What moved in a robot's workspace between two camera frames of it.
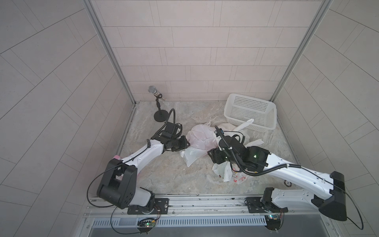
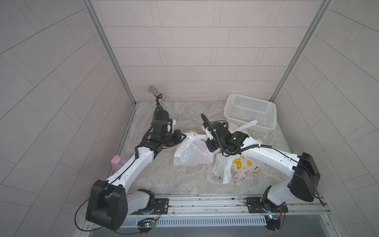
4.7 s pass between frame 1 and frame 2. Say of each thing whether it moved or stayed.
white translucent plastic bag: moved
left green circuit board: stayed
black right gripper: moved
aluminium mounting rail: stayed
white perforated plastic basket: stayed
